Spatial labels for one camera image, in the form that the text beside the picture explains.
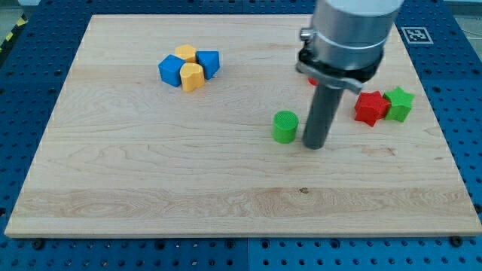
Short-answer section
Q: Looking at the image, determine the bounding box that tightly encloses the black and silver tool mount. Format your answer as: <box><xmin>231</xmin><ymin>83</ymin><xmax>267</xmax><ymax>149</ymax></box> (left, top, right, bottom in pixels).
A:
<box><xmin>295</xmin><ymin>47</ymin><xmax>383</xmax><ymax>94</ymax></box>

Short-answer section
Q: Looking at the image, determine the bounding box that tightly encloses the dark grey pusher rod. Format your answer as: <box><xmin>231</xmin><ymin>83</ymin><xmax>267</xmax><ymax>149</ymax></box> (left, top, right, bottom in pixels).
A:
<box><xmin>302</xmin><ymin>84</ymin><xmax>343</xmax><ymax>150</ymax></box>

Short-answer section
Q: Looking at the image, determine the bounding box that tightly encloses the green cylinder block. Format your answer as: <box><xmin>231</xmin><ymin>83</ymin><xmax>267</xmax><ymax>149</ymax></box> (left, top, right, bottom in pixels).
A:
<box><xmin>272</xmin><ymin>111</ymin><xmax>299</xmax><ymax>144</ymax></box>

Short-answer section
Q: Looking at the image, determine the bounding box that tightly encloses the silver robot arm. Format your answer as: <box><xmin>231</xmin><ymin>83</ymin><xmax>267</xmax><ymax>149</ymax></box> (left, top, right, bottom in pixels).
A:
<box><xmin>295</xmin><ymin>0</ymin><xmax>404</xmax><ymax>150</ymax></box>

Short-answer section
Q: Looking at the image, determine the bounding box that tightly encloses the small red block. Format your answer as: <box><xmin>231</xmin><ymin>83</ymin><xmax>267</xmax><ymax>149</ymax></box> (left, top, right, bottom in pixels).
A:
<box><xmin>308</xmin><ymin>78</ymin><xmax>319</xmax><ymax>87</ymax></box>

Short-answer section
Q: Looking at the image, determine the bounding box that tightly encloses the red star block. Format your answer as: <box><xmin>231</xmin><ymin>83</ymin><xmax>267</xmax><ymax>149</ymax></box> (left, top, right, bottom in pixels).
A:
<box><xmin>355</xmin><ymin>91</ymin><xmax>391</xmax><ymax>126</ymax></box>

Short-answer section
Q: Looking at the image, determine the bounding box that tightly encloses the green star block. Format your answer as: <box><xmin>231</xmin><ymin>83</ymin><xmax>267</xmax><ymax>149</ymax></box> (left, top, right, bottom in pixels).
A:
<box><xmin>383</xmin><ymin>87</ymin><xmax>415</xmax><ymax>122</ymax></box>

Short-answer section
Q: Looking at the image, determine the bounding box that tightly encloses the fiducial marker tag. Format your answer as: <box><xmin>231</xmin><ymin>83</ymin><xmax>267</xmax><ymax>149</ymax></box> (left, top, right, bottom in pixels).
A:
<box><xmin>401</xmin><ymin>26</ymin><xmax>433</xmax><ymax>44</ymax></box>

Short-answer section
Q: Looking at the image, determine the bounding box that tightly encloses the blue wedge block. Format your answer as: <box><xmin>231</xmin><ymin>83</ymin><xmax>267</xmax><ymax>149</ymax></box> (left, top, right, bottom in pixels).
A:
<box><xmin>196</xmin><ymin>50</ymin><xmax>220</xmax><ymax>80</ymax></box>

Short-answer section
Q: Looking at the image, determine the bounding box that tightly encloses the yellow heart block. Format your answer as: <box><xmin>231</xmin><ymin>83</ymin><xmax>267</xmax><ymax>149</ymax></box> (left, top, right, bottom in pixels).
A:
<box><xmin>180</xmin><ymin>62</ymin><xmax>205</xmax><ymax>92</ymax></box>

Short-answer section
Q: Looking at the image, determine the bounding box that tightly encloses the yellow hexagon block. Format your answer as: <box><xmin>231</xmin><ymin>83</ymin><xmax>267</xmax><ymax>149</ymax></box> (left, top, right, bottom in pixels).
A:
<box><xmin>175</xmin><ymin>44</ymin><xmax>197</xmax><ymax>62</ymax></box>

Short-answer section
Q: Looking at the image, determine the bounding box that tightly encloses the blue cube block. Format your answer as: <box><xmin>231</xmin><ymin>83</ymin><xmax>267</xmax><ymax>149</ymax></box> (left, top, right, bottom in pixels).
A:
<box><xmin>158</xmin><ymin>54</ymin><xmax>186</xmax><ymax>87</ymax></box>

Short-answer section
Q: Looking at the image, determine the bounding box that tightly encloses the wooden board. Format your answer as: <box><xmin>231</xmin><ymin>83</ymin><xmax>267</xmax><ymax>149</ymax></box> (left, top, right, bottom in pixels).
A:
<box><xmin>5</xmin><ymin>15</ymin><xmax>481</xmax><ymax>238</ymax></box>

